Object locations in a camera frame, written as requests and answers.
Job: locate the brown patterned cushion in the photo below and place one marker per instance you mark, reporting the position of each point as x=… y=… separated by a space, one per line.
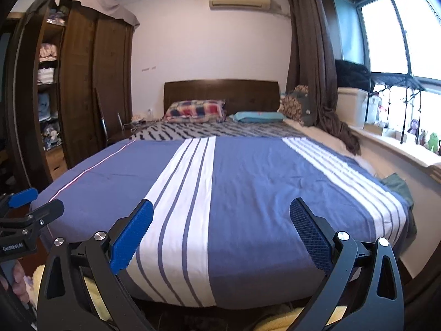
x=291 y=105

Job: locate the black metal rack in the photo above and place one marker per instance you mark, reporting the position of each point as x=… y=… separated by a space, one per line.
x=396 y=79

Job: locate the brown curtain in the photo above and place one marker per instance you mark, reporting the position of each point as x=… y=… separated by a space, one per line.
x=310 y=58

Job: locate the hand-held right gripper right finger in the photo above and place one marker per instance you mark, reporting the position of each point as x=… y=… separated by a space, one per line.
x=310 y=238

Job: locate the purple toy figure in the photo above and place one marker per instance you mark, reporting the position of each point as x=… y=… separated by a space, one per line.
x=413 y=127

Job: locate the grey window blind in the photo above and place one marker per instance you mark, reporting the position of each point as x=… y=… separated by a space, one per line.
x=346 y=31

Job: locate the pale cloth wardrobe cover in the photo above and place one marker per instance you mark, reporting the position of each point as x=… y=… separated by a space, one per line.
x=96 y=3

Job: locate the white folded clothes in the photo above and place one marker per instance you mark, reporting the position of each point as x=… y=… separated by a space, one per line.
x=46 y=76

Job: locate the brown wooden wardrobe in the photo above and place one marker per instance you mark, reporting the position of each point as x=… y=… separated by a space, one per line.
x=82 y=93

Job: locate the white storage box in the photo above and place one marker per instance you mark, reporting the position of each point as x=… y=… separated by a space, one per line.
x=351 y=108

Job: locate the pink folded clothes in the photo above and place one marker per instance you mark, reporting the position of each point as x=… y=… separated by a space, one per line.
x=48 y=51

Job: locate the black cloth pile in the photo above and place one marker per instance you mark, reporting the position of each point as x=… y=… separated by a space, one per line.
x=351 y=72

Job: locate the black white patterned blanket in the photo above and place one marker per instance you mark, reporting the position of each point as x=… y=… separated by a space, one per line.
x=213 y=131

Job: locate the light blue folded clothes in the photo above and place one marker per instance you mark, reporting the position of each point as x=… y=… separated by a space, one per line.
x=44 y=107

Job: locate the metal folding chair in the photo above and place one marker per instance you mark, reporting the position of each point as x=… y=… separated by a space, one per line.
x=103 y=124

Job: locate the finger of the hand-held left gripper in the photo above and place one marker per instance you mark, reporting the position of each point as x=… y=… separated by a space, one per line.
x=46 y=211
x=22 y=197

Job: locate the pile of soft toys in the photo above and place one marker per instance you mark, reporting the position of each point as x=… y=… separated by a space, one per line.
x=51 y=136

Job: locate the teal pillow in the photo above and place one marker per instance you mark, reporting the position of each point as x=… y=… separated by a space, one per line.
x=256 y=117

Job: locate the bright window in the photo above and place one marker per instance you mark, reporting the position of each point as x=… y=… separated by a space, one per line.
x=386 y=38

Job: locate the grey bag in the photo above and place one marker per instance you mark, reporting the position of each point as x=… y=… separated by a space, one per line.
x=307 y=110

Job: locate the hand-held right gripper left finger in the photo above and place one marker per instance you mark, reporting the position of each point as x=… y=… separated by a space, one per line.
x=132 y=238

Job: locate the green toy figure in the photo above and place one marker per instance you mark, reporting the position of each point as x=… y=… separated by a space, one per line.
x=433 y=141

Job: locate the red blue plaid pillow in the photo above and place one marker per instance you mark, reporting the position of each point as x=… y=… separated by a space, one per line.
x=194 y=110

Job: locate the green cloth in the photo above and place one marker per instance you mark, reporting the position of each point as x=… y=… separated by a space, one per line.
x=398 y=188

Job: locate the person's left hand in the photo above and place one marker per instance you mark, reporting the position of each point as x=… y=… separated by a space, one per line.
x=18 y=277

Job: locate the small beige box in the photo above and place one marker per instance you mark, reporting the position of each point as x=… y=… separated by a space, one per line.
x=377 y=129

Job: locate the dark wooden headboard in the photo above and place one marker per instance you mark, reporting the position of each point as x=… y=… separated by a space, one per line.
x=220 y=96

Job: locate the blue white striped bed sheet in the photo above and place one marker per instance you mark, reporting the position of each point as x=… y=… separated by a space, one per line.
x=241 y=196

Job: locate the white window sill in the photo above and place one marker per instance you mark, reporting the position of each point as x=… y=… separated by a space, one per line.
x=396 y=151

